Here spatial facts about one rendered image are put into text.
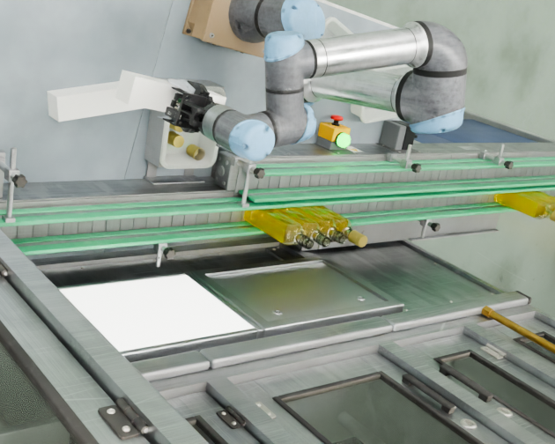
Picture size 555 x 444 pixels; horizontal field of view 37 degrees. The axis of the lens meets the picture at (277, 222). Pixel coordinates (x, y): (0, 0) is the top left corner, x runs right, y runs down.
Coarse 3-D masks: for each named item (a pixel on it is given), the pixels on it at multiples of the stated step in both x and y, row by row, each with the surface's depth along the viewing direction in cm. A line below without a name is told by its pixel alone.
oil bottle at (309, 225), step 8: (280, 208) 232; (288, 208) 233; (288, 216) 228; (296, 216) 228; (304, 216) 229; (304, 224) 223; (312, 224) 224; (304, 232) 223; (312, 232) 223; (320, 232) 225
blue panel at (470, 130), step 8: (464, 120) 362; (472, 120) 366; (464, 128) 343; (472, 128) 347; (480, 128) 350; (488, 128) 353; (496, 128) 357; (424, 136) 312; (432, 136) 314; (440, 136) 318; (448, 136) 320; (456, 136) 323; (464, 136) 326; (472, 136) 329; (480, 136) 332; (488, 136) 335; (496, 136) 339; (504, 136) 342; (512, 136) 345; (520, 136) 349
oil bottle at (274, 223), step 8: (248, 216) 233; (256, 216) 230; (264, 216) 227; (272, 216) 225; (280, 216) 226; (256, 224) 230; (264, 224) 227; (272, 224) 224; (280, 224) 222; (288, 224) 221; (296, 224) 222; (264, 232) 228; (272, 232) 225; (280, 232) 222; (288, 232) 219; (296, 232) 220; (280, 240) 222; (288, 240) 220
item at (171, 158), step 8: (208, 88) 217; (216, 88) 218; (224, 96) 221; (168, 128) 214; (184, 136) 226; (192, 136) 228; (200, 136) 229; (168, 144) 224; (184, 144) 227; (200, 144) 230; (208, 144) 227; (160, 152) 216; (168, 152) 225; (176, 152) 227; (184, 152) 228; (208, 152) 227; (216, 152) 226; (160, 160) 216; (168, 160) 221; (176, 160) 222; (184, 160) 224; (192, 160) 225; (200, 160) 227; (208, 160) 227; (168, 168) 218; (176, 168) 220
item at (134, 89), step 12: (132, 72) 178; (120, 84) 177; (132, 84) 173; (144, 84) 174; (156, 84) 176; (168, 84) 178; (120, 96) 176; (132, 96) 174; (144, 96) 176; (156, 96) 177; (168, 96) 179; (216, 96) 186; (156, 108) 178
